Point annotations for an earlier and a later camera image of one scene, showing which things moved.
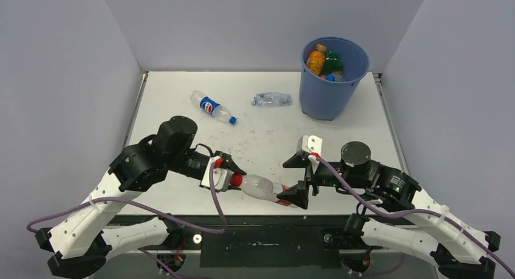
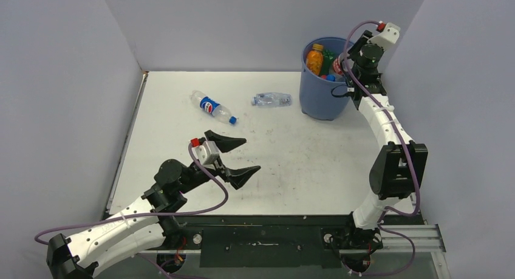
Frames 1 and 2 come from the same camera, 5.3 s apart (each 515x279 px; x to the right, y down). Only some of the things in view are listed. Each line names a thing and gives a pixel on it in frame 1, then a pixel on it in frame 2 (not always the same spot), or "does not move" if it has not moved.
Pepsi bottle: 212,106 does not move
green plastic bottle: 332,63 does not move
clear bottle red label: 259,187 -> 337,67
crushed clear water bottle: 272,99 does not move
